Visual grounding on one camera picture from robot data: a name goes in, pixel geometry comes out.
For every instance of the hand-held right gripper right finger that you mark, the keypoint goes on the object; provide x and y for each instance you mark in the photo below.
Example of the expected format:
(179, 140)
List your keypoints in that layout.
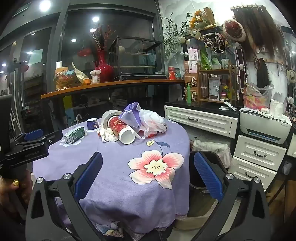
(208, 176)

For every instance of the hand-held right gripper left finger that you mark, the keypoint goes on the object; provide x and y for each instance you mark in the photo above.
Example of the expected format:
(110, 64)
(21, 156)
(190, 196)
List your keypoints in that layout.
(89, 176)

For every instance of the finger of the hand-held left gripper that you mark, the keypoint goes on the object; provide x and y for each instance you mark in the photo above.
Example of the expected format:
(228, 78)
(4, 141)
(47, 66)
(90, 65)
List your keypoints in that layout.
(33, 135)
(52, 139)

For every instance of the green drink carton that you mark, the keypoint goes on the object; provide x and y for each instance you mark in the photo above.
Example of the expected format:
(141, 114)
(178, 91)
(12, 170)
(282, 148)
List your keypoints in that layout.
(74, 135)

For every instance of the bin with white liner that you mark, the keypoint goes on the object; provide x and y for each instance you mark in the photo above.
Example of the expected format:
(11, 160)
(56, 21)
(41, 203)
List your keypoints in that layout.
(211, 148)

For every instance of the red paper cup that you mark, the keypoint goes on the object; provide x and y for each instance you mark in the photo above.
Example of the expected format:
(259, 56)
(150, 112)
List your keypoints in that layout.
(116, 127)

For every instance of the white paper bowl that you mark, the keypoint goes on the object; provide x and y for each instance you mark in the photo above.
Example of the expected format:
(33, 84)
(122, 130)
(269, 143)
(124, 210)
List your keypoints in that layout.
(106, 118)

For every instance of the red white snack wrapper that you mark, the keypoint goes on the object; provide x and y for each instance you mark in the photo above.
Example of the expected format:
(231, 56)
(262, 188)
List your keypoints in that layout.
(153, 134)

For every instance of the purple plastic bag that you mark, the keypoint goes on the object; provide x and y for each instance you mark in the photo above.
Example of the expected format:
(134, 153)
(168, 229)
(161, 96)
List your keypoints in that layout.
(131, 113)

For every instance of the white plastic bag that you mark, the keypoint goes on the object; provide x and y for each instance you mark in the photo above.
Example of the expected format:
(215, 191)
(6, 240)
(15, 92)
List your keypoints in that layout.
(152, 120)

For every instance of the person's left hand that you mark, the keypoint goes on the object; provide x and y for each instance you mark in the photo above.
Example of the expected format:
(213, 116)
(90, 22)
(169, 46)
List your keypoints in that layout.
(24, 192)

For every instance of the purple floral tablecloth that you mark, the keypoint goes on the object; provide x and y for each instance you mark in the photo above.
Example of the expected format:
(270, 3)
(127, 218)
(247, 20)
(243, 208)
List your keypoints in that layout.
(115, 166)

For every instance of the yellow blue board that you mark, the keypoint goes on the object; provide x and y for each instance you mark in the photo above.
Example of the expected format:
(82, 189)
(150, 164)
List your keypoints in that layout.
(67, 109)

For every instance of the beige bin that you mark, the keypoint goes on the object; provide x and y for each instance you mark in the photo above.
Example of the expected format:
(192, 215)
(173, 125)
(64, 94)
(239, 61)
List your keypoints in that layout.
(196, 208)

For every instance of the white drawer unit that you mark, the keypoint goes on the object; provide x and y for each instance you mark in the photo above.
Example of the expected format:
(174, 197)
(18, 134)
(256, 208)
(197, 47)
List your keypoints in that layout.
(256, 153)

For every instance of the white wide drawer cabinet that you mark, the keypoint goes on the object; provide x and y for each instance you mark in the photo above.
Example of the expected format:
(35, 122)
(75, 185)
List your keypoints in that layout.
(201, 120)

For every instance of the gold ornate bowl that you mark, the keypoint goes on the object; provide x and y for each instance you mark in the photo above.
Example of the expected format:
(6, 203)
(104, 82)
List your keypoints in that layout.
(66, 80)

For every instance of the yellow paper snack bag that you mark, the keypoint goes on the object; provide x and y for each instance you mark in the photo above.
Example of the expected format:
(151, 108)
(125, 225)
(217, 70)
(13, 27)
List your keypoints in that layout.
(81, 76)

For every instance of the orange box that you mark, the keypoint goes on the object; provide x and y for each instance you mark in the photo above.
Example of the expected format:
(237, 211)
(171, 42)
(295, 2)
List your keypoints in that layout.
(64, 69)

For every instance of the white hair tool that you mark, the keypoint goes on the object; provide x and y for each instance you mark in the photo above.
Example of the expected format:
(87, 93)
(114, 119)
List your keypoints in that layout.
(229, 106)

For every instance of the white printer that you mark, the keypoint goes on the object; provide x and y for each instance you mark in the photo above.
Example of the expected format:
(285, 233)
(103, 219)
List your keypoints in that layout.
(263, 127)

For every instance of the white paper cups stack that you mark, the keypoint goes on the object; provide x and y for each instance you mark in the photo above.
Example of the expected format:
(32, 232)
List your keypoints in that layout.
(59, 64)

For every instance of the plastic drink cup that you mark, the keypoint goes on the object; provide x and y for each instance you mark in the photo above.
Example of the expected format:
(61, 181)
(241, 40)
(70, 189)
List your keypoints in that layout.
(95, 77)

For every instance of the wooden counter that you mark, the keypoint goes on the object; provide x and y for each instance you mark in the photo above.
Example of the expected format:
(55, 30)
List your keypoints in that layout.
(104, 84)

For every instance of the small pink jar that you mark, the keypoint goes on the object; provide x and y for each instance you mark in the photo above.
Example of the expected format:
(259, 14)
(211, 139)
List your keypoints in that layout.
(223, 96)

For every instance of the brown box white label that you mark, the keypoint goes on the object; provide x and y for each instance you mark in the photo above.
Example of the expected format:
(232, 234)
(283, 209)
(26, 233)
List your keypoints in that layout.
(194, 95)
(192, 80)

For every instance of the yellow green bottle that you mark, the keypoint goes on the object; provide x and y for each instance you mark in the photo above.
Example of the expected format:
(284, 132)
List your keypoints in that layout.
(227, 91)

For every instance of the brown white pouch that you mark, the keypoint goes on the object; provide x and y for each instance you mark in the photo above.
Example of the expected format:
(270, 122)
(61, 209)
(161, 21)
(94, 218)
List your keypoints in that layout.
(214, 89)

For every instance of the red vase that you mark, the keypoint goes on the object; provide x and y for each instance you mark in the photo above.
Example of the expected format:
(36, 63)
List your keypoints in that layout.
(104, 69)

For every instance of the white dresser drawer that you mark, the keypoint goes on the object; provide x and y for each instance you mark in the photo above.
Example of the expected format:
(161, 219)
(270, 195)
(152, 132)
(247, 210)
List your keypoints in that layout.
(291, 144)

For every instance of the clear bag with red contents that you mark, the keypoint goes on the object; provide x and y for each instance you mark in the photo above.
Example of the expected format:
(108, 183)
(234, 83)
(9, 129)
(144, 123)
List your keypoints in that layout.
(256, 97)

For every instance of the stack of makeup palettes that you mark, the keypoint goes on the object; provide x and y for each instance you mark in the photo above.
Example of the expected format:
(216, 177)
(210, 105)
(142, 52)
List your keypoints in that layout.
(292, 113)

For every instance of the wooden rack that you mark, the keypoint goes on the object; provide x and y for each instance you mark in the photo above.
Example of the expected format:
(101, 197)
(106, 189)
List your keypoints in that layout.
(231, 71)

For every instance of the green tin can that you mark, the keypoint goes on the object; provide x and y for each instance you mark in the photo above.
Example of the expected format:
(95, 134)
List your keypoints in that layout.
(177, 73)

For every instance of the red tin can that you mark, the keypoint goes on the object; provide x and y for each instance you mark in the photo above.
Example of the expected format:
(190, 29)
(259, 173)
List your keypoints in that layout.
(171, 73)

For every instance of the glass bowl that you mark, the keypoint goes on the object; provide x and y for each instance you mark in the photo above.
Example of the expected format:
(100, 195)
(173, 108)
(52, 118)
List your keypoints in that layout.
(215, 66)

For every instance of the brown box with picture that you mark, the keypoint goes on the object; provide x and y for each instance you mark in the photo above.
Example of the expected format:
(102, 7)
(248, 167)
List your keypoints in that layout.
(193, 67)

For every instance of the dried flower branches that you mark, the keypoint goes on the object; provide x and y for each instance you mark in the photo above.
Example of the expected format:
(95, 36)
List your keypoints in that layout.
(99, 37)

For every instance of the white cup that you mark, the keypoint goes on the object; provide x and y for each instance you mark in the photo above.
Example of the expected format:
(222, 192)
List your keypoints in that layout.
(225, 63)

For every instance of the black hair bundle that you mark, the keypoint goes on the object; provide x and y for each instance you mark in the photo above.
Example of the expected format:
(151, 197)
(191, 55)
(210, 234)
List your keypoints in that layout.
(263, 75)

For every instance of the green leaf pack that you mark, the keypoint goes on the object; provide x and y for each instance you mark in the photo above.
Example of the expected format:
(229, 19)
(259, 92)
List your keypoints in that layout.
(205, 59)

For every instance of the glass display case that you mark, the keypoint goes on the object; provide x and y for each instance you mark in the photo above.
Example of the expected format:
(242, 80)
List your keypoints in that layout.
(138, 58)

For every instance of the pink box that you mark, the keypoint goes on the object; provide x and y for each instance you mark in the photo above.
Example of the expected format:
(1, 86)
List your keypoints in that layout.
(193, 55)

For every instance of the black framed vanity mirror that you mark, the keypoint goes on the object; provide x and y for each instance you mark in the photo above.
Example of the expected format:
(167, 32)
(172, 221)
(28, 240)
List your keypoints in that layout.
(194, 44)

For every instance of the ornate headdress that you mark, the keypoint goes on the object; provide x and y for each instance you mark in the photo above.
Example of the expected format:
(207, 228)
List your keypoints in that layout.
(215, 42)

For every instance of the green bamboo plant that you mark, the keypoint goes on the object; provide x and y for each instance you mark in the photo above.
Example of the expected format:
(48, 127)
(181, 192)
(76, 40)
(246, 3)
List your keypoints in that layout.
(173, 34)

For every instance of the red round hat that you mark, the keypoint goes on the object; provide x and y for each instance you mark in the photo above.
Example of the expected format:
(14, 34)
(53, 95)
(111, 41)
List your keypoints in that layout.
(234, 30)

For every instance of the large vanity mirror with bulbs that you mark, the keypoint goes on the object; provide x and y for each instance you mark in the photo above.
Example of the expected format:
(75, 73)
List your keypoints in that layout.
(289, 51)

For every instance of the row of hanging hair pieces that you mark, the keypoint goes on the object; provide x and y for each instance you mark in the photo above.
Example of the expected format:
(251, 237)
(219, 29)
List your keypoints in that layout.
(256, 32)

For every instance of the sunflower bouquet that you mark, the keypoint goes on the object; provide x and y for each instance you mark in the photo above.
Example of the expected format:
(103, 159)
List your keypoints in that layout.
(201, 19)

